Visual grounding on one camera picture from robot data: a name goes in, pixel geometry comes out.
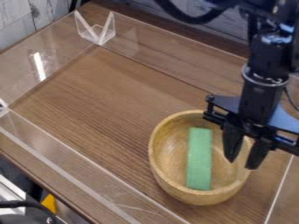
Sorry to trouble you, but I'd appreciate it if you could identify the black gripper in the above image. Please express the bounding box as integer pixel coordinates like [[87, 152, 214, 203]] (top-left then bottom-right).
[[204, 90, 299, 170]]

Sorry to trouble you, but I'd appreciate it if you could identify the green rectangular block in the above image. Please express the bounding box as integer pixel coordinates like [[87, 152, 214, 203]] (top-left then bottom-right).
[[188, 127, 213, 191]]

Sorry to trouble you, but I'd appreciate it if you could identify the brown wooden bowl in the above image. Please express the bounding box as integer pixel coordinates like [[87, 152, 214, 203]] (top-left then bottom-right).
[[149, 110, 252, 206]]

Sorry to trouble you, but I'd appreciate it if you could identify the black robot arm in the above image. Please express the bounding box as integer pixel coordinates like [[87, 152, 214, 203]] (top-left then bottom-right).
[[204, 0, 299, 170]]

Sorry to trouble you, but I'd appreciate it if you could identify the yellow black device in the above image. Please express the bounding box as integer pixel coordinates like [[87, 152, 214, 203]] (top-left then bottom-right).
[[41, 192, 69, 224]]

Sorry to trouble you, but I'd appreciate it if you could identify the clear acrylic back wall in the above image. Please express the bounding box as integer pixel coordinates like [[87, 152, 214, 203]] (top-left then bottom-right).
[[103, 12, 249, 96]]

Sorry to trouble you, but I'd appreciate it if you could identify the clear acrylic wall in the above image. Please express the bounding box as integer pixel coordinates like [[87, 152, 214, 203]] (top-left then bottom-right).
[[0, 108, 190, 224], [103, 12, 249, 96]]

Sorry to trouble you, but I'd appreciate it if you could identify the clear acrylic front wall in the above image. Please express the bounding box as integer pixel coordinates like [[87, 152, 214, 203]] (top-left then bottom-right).
[[0, 108, 190, 224]]

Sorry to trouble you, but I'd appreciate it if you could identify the black cable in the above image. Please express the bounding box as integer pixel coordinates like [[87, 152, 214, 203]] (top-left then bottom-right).
[[156, 0, 236, 25]]

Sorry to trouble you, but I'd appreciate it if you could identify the clear acrylic corner bracket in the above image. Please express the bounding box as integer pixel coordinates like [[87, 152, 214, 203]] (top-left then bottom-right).
[[74, 10, 117, 46]]

